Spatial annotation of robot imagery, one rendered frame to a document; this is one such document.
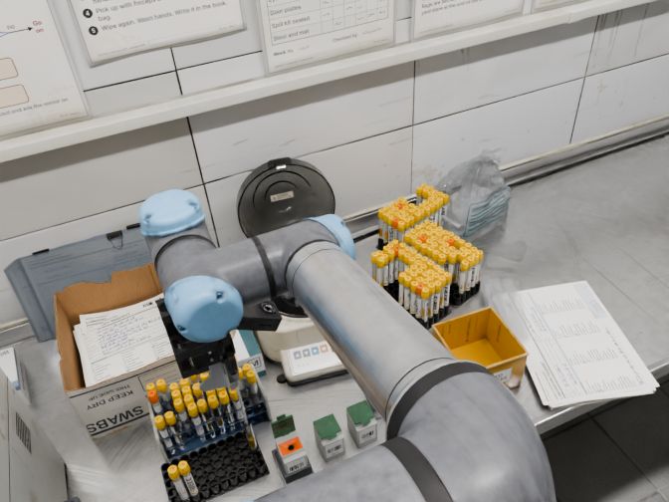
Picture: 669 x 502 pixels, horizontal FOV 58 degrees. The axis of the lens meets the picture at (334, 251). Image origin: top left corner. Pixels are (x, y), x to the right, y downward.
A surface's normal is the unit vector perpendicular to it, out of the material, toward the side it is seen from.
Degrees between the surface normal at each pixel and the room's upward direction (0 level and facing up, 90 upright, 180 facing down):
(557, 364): 1
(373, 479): 20
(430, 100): 90
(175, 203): 0
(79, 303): 88
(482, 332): 90
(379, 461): 29
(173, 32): 89
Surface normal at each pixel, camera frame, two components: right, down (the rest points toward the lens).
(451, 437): -0.10, -0.93
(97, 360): -0.08, -0.75
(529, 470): 0.55, -0.62
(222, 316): 0.40, 0.58
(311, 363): 0.06, -0.42
